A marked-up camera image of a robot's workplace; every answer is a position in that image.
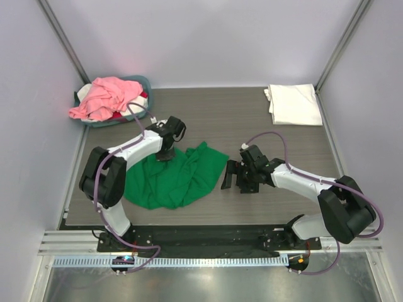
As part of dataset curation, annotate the aluminium front crossbar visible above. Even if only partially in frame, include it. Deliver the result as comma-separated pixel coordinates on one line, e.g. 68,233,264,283
37,229,383,256

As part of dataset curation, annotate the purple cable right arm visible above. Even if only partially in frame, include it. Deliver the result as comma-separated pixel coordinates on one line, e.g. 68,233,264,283
241,131,385,276

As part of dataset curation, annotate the folded white t-shirt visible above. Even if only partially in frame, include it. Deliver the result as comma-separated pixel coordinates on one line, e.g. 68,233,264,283
264,84,323,126

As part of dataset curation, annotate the red t-shirt in basket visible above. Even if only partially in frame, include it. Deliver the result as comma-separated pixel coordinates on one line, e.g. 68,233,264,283
81,91,149,124

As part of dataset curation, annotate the teal plastic laundry basket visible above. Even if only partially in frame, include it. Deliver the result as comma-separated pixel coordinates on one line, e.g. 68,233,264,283
73,76,152,127

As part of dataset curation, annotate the green t-shirt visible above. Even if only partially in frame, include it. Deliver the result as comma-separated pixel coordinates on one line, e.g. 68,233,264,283
123,142,229,210

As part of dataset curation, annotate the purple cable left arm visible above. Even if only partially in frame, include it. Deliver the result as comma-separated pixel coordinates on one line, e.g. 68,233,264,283
93,101,162,274

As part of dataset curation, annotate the aluminium frame rail left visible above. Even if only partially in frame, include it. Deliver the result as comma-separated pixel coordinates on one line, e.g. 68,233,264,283
37,0,91,84

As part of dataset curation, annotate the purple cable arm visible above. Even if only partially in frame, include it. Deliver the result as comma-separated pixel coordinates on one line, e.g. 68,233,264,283
241,131,385,276
93,101,162,274

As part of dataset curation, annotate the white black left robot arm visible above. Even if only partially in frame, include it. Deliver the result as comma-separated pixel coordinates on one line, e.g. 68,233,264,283
79,116,186,242

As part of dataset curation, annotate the pink t-shirt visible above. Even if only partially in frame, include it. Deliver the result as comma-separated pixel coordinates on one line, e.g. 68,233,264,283
69,77,144,121

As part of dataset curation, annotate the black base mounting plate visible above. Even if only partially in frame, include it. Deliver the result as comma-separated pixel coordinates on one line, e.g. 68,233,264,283
96,223,322,253

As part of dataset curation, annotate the cream t-shirt in basket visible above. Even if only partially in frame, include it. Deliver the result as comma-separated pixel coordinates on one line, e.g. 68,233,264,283
75,84,92,103

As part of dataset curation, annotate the white t-shirt in basket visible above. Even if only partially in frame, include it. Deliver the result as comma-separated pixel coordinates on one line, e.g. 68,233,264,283
120,96,148,118

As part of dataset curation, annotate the slotted white cable duct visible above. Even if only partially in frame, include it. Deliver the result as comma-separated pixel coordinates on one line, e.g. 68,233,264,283
53,254,288,269

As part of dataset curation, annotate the aluminium frame post right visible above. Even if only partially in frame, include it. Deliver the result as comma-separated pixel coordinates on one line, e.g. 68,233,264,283
314,0,374,94

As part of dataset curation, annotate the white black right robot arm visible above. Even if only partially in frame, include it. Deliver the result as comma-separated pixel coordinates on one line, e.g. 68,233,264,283
221,145,377,245

